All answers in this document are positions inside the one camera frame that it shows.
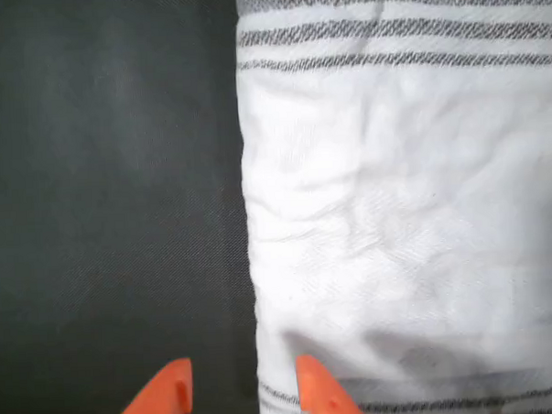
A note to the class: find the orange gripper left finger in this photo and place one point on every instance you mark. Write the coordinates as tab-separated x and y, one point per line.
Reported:
163	400

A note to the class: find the black desk mat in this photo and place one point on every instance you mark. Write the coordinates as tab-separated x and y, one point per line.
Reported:
110	177

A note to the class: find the white grey-striped towel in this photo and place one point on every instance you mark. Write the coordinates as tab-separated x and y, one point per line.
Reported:
395	202

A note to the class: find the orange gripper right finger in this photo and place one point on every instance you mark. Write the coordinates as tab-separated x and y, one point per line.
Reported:
323	397

